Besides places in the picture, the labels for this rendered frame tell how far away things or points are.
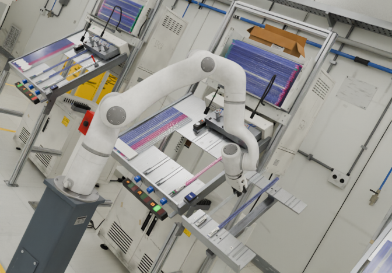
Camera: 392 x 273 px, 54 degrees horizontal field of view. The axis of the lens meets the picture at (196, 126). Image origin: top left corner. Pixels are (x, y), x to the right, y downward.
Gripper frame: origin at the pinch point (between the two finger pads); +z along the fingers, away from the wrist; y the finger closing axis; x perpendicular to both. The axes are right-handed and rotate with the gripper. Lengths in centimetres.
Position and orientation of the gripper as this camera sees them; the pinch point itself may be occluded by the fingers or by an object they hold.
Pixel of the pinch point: (237, 191)
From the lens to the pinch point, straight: 189.0
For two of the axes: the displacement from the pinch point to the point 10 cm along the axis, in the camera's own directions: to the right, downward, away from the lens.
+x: -7.1, 5.8, -4.0
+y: -6.8, -4.3, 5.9
